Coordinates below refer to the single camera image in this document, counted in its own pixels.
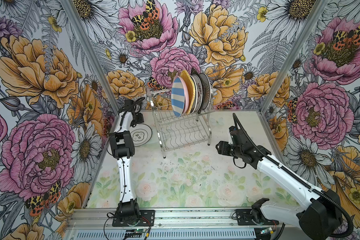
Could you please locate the white plate black clover outline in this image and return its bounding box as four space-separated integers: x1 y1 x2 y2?
130 124 153 147

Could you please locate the blue white striped plate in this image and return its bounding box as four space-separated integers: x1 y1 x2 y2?
171 76 186 117

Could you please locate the pink plastic plate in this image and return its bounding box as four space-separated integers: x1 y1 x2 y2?
180 77 190 114

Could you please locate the yellow woven-pattern tray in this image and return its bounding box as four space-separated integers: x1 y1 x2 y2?
180 70 196 114

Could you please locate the white plate orange sunburst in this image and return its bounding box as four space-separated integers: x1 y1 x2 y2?
203 73 212 110

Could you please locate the black square floral plate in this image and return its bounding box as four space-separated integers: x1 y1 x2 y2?
191 68 207 114

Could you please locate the white plate green red rim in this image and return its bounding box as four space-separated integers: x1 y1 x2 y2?
192 75 201 113

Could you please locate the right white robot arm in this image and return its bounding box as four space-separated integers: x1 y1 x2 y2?
216 126 344 240

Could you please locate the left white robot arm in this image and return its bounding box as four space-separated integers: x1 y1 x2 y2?
109 97 145 226

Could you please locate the chrome two-tier dish rack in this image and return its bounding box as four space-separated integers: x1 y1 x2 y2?
147 88 213 159

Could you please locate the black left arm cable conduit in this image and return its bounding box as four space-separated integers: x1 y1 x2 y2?
118 96 147 115

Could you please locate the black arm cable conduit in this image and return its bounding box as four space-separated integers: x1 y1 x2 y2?
118 96 147 115
232 113 354 239

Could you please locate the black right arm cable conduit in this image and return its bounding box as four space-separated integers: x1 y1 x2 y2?
232 113 354 239

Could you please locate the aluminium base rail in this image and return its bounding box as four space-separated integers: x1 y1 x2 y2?
64 208 308 240

